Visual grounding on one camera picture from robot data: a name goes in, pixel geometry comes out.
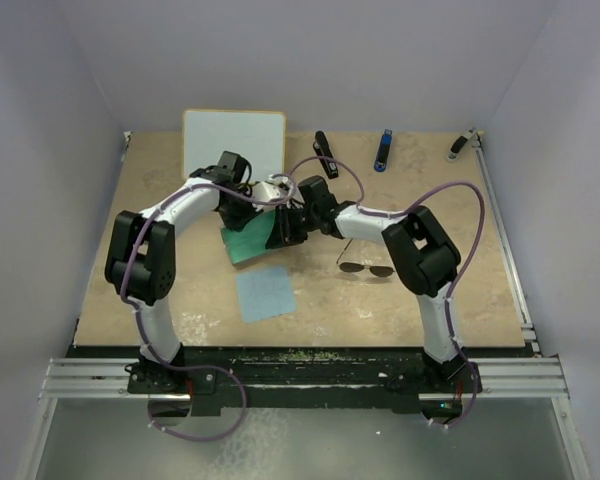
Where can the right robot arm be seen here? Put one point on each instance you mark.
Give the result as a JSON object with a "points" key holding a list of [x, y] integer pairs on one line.
{"points": [[424, 258]]}

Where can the blue stapler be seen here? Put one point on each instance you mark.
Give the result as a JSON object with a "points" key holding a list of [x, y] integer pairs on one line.
{"points": [[382, 155]]}

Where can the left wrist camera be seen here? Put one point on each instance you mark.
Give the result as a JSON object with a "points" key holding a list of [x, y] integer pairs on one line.
{"points": [[278, 189]]}

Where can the small whiteboard yellow frame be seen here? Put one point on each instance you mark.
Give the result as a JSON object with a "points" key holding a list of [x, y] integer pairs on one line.
{"points": [[258, 136]]}

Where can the light blue cleaning cloth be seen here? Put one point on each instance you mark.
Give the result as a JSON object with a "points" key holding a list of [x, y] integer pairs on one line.
{"points": [[265, 293]]}

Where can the aluminium rail frame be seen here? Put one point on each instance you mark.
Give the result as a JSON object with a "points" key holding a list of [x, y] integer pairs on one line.
{"points": [[519, 427]]}

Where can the black handled tool at corner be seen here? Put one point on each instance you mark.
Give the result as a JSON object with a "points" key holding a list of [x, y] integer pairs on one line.
{"points": [[470, 137]]}

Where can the aviator sunglasses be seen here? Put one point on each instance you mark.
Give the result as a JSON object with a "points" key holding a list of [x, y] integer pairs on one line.
{"points": [[379, 271]]}

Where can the black stapler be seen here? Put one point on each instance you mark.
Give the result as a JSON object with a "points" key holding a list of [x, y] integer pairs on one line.
{"points": [[322, 149]]}

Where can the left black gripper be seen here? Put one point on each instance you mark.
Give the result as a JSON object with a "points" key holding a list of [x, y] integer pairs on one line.
{"points": [[239, 223]]}

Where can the green lined glasses case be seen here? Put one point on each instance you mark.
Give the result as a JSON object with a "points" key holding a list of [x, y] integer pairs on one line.
{"points": [[250, 242]]}

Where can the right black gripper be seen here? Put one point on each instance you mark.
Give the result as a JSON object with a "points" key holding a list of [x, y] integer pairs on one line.
{"points": [[283, 233]]}

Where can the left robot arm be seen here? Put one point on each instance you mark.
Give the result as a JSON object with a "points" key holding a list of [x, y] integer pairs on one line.
{"points": [[141, 263]]}

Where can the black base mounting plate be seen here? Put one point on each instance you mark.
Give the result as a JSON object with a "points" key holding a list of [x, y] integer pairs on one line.
{"points": [[205, 380]]}

